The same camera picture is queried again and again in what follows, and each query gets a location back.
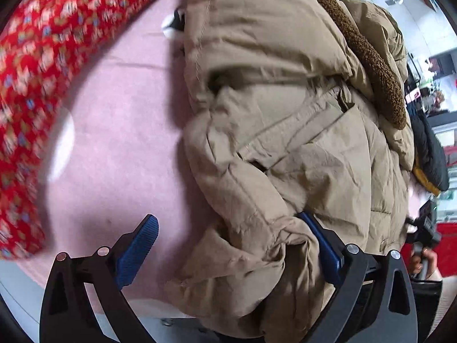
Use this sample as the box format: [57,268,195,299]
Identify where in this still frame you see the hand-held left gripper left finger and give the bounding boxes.
[40,214,159,343]

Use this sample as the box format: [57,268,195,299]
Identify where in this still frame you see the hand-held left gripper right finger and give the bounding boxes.
[298,212,418,343]

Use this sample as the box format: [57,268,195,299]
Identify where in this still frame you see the tan puffer jacket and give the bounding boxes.
[164,0,416,343]

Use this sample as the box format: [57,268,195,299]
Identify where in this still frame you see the person's right forearm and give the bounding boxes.
[428,266,446,284]

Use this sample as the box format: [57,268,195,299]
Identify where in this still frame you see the person's right hand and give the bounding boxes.
[407,247,440,281]

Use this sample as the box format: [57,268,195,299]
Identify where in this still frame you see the red furniture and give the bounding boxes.
[434,222,457,278]

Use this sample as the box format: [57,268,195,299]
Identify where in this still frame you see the person's cream coat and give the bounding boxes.
[426,270,457,343]

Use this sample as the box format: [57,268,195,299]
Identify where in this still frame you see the black puffer jacket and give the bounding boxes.
[410,111,450,197]

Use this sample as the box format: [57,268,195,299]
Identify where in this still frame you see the pink polka dot blanket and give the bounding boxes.
[29,0,432,320]

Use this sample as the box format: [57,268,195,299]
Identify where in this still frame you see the cluttered shelf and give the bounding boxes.
[407,53,457,117]

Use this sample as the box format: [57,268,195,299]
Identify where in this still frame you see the red floral quilt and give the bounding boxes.
[0,0,193,261]

